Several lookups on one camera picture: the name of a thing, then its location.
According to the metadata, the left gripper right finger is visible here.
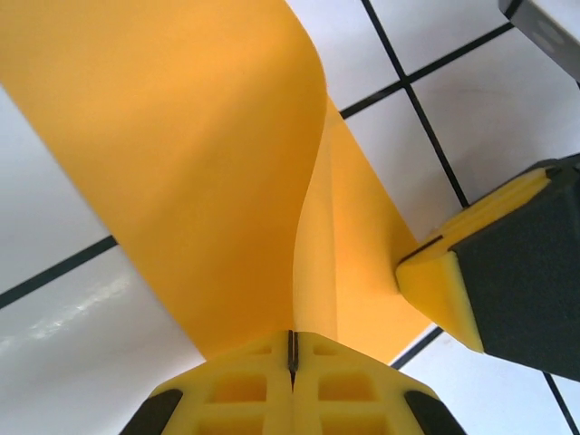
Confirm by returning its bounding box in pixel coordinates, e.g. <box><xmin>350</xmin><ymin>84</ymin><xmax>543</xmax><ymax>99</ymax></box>
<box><xmin>292</xmin><ymin>330</ymin><xmax>464</xmax><ymax>435</ymax></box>

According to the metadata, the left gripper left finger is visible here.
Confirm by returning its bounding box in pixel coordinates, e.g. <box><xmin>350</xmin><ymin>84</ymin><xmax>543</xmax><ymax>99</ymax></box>
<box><xmin>120</xmin><ymin>329</ymin><xmax>296</xmax><ymax>435</ymax></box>

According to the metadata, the yellow cloth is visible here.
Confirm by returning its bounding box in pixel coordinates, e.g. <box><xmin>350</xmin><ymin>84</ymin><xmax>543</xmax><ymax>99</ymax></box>
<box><xmin>0</xmin><ymin>0</ymin><xmax>434</xmax><ymax>366</ymax></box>

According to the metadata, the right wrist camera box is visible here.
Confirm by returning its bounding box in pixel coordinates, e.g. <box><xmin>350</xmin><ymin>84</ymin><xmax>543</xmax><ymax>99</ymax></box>
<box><xmin>497</xmin><ymin>0</ymin><xmax>580</xmax><ymax>90</ymax></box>

